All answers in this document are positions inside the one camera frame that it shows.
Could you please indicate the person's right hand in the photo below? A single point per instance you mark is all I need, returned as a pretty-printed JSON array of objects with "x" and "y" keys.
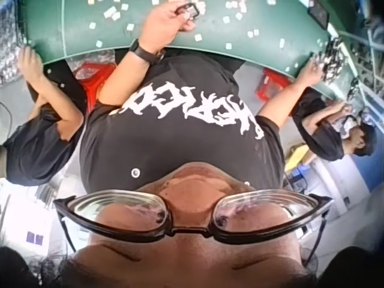
[{"x": 310, "y": 73}]

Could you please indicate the scattered small white tiles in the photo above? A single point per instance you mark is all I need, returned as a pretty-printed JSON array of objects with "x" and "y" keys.
[{"x": 228, "y": 20}]

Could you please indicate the silver bubble wrap sheet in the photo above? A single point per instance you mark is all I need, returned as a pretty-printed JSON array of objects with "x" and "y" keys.
[{"x": 10, "y": 39}]

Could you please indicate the rack of black parts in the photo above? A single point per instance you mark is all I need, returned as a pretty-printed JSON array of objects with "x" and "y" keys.
[{"x": 364, "y": 66}]

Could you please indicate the purple card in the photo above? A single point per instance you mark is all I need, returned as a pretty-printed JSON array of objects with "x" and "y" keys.
[{"x": 34, "y": 238}]

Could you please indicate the black tray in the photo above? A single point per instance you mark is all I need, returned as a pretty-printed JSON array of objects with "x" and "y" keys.
[{"x": 319, "y": 13}]

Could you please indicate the red plastic stool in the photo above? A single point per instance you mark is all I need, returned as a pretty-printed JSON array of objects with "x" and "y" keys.
[
  {"x": 270, "y": 85},
  {"x": 94, "y": 79}
]

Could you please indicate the black wrist band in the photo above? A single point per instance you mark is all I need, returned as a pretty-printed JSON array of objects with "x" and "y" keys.
[{"x": 145, "y": 52}]

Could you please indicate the pile of black frame parts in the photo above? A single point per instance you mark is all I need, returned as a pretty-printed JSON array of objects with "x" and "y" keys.
[{"x": 333, "y": 58}]

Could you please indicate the person's left hand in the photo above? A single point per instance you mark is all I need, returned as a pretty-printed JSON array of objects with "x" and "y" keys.
[{"x": 162, "y": 27}]

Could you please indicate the yellow carton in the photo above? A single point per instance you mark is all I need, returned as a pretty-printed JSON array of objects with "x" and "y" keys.
[{"x": 298, "y": 156}]

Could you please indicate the black plastic frame part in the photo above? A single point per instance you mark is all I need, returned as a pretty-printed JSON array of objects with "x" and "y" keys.
[{"x": 192, "y": 10}]

